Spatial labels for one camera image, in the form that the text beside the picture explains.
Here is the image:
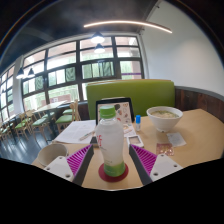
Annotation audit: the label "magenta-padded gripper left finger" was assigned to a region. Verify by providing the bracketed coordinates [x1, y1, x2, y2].
[43, 143, 95, 187]

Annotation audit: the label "green upholstered bench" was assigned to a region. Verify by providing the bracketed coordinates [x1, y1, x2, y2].
[85, 78, 176, 120]

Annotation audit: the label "white paper napkin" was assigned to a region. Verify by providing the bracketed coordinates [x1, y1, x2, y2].
[166, 131, 187, 148]

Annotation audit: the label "wooden green-seated chairs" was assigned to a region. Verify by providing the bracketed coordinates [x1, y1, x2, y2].
[0, 99, 83, 141]

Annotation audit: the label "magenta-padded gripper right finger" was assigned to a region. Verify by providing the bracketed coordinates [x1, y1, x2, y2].
[128, 143, 184, 186]

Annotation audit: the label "light wooden dining table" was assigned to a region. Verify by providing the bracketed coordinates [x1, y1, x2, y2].
[33, 100, 68, 134]

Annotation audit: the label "pen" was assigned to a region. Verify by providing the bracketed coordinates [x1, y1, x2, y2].
[79, 130, 96, 142]

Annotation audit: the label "clear plastic sachet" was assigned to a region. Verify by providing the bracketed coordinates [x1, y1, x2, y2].
[155, 143, 175, 157]

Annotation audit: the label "dark pendant ceiling lamps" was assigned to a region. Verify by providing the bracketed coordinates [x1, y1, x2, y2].
[15, 31, 106, 80]

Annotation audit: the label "curved linear ceiling light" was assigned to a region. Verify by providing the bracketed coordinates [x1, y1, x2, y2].
[83, 20, 174, 34]

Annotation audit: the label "flat round red coaster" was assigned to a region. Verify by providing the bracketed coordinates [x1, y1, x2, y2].
[97, 162, 130, 183]

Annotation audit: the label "white ceramic bowl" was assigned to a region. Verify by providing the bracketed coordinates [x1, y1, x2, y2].
[145, 105, 184, 133]

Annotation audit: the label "small dark wallet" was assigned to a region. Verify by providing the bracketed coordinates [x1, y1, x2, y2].
[89, 135, 99, 146]

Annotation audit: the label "beige paper cup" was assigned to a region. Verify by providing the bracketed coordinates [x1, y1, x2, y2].
[36, 143, 69, 168]

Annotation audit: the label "white printed paper sheets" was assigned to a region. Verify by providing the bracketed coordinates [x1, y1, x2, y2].
[53, 119, 98, 145]

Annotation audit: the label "small blue-capped white bottle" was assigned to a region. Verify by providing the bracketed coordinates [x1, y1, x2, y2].
[134, 114, 142, 132]

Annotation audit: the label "small white flat device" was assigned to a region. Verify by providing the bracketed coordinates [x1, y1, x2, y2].
[126, 134, 145, 149]

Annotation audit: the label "clear green-capped drink bottle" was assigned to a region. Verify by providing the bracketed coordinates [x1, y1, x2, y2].
[95, 105, 127, 178]

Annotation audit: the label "black-framed tablet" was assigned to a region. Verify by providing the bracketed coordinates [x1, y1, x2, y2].
[95, 97, 136, 126]

